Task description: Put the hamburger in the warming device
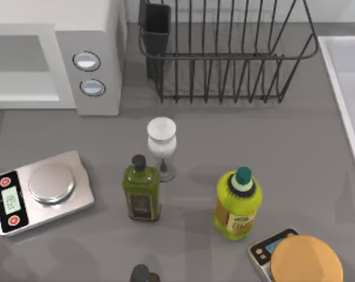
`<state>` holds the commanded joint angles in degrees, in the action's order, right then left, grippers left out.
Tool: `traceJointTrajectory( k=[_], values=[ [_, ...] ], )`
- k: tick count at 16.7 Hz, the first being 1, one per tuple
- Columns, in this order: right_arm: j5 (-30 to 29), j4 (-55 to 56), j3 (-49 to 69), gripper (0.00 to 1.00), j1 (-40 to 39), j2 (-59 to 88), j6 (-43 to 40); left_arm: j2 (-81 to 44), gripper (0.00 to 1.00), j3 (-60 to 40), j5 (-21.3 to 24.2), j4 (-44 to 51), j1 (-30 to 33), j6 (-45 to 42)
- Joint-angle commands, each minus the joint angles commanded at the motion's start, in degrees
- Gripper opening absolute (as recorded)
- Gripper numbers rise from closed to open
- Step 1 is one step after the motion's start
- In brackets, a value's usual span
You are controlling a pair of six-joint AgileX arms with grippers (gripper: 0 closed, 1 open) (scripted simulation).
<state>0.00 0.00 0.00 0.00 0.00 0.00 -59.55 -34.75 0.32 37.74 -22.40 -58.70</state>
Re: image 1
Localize dark green square bottle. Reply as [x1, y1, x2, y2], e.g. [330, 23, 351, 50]
[123, 154, 161, 222]

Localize black wire dish rack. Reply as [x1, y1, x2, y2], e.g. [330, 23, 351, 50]
[138, 0, 319, 105]

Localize silver kitchen scale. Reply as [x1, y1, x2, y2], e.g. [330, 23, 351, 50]
[0, 150, 95, 237]

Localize kitchen scale with orange plate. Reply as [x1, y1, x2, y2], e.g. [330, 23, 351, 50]
[247, 227, 344, 282]

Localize brown bottle with black cap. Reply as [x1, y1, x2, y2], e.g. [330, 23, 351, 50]
[129, 264, 161, 282]

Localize round grey microwave knob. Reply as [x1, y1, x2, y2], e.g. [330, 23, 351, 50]
[79, 78, 106, 97]
[72, 50, 102, 72]

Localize pale microwave oven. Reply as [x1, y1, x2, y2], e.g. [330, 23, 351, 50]
[0, 0, 128, 117]

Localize white goblet glass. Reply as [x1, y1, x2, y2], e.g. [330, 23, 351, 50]
[146, 117, 178, 183]

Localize yellow-green bottle with teal cap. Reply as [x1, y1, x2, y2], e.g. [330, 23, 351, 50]
[212, 166, 263, 241]

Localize black cutlery holder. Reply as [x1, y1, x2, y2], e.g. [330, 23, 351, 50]
[138, 2, 172, 56]

